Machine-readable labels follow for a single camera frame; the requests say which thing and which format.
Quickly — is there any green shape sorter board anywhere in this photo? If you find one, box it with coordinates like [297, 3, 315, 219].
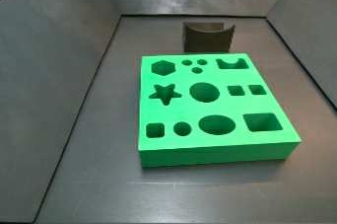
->
[138, 53, 301, 167]

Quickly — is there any black curved holder stand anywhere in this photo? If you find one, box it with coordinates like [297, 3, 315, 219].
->
[182, 22, 235, 52]

